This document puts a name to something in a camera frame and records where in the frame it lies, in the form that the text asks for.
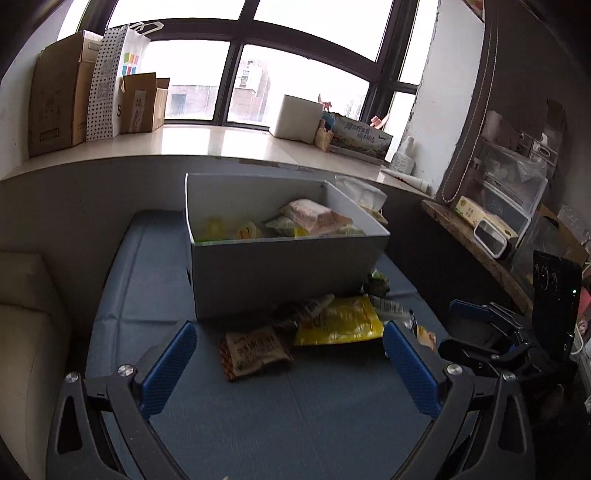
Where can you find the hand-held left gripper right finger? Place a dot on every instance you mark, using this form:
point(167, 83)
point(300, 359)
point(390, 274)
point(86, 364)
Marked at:
point(413, 369)

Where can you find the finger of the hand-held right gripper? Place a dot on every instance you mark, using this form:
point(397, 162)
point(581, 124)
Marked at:
point(466, 353)
point(471, 310)

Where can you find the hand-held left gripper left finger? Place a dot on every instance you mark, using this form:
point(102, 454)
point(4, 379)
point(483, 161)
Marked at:
point(166, 369)

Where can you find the orange clear snack packet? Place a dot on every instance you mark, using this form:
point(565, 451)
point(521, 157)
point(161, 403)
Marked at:
point(425, 339)

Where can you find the silver black snack packet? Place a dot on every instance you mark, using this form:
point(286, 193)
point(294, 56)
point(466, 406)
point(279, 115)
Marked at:
point(390, 307)

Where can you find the yellow snack packet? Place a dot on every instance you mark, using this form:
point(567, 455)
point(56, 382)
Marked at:
point(341, 321)

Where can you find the brown square snack packet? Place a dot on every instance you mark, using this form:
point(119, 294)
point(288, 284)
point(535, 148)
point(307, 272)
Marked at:
point(254, 353)

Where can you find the small dark green snack packet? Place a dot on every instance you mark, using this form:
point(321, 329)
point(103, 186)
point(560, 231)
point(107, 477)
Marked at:
point(376, 284)

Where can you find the long brown snack packet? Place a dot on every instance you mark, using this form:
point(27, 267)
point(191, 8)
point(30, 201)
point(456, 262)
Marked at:
point(300, 311)

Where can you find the white cardboard box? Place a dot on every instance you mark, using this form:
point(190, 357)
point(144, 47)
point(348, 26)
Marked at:
point(277, 277)

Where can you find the light green snack packet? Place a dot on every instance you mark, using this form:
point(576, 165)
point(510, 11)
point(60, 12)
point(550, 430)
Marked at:
point(212, 230)

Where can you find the pink snack packet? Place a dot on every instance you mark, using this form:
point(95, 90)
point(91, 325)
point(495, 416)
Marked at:
point(314, 214)

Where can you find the yellow-green printed snack packet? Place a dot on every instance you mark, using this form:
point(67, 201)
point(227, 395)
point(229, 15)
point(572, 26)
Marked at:
point(281, 226)

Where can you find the wooden shelf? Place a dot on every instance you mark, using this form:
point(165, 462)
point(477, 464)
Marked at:
point(466, 240)

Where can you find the white framed black device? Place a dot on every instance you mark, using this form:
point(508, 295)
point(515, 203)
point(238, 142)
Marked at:
point(494, 240)

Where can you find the yellow-green small box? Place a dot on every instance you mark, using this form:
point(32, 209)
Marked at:
point(480, 214)

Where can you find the clear plastic drawer unit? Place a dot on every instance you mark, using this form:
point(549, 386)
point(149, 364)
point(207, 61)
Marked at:
point(517, 184)

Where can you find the beige sofa cushion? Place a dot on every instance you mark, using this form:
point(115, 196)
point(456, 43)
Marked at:
point(27, 346)

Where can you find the white tube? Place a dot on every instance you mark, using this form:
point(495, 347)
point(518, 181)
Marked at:
point(408, 181)

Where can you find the tissue pack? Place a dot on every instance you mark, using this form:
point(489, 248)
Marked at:
point(364, 196)

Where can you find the white plastic bottle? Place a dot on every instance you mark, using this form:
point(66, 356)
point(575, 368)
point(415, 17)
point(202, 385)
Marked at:
point(402, 159)

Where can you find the long printed box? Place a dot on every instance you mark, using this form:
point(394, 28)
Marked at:
point(360, 138)

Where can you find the pink figurine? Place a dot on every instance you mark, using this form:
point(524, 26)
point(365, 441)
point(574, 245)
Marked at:
point(381, 121)

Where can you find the small tan packet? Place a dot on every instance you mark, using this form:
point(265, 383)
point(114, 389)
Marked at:
point(324, 138)

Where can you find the white windowsill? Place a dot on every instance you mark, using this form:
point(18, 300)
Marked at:
point(184, 143)

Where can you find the orange figurine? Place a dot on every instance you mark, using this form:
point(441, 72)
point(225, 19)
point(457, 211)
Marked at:
point(325, 102)

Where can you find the white square box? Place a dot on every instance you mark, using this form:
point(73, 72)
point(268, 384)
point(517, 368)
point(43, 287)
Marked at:
point(295, 117)

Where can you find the small open cardboard box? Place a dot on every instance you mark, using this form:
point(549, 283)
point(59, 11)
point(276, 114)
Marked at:
point(143, 104)

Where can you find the polka dot paper bag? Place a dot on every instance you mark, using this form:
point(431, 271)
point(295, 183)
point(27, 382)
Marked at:
point(105, 87)

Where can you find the tall brown cardboard box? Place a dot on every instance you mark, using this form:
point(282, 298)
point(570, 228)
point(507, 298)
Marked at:
point(60, 97)

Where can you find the window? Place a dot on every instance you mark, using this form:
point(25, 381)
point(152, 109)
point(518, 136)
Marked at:
point(286, 55)

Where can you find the white paper bag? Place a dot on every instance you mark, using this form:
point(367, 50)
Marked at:
point(134, 55)

